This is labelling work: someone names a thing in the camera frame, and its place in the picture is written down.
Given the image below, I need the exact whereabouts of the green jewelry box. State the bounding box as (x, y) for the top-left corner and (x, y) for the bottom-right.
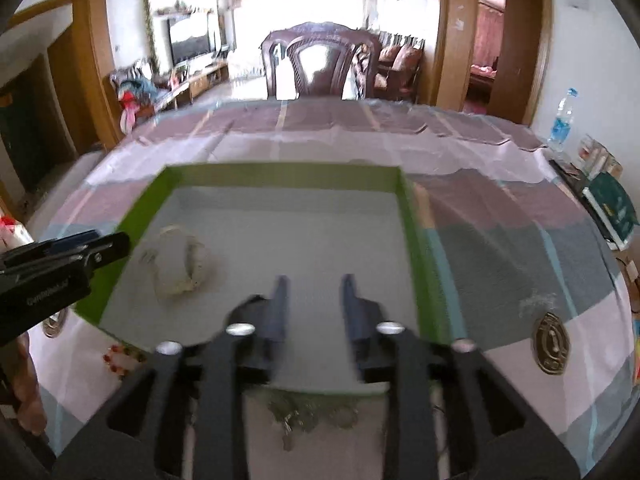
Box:
(76, 162), (448, 396)

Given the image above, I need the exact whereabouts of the person's left hand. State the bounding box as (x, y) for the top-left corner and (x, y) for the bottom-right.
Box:
(1, 333), (47, 437)

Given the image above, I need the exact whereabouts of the plaid bed sheet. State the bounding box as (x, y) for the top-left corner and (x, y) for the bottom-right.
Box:
(30, 101), (639, 479)

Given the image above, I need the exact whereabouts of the clothes pile on chair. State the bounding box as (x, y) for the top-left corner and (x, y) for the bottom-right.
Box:
(108, 58), (160, 134)

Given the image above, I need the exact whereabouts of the wooden tv cabinet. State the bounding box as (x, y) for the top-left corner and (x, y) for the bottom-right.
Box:
(153, 61), (229, 113)

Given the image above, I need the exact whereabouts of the brown sofa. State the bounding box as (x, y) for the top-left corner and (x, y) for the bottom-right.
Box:
(373, 44), (423, 103)

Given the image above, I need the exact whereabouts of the plastic water bottle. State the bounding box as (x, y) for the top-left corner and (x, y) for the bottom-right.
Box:
(547, 88), (578, 152)

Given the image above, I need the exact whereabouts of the green book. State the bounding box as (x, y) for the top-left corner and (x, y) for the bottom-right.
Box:
(582, 172), (639, 245)

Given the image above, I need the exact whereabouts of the television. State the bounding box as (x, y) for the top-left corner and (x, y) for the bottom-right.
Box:
(167, 13), (210, 65)

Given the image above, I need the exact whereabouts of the carved wooden chair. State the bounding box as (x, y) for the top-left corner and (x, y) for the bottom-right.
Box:
(260, 22), (382, 99)

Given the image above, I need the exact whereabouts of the silver green necklace pile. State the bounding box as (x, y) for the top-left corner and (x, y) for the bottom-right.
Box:
(264, 391), (364, 453)

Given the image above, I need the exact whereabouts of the red bead bracelet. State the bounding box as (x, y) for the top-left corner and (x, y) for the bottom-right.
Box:
(102, 341), (149, 376)

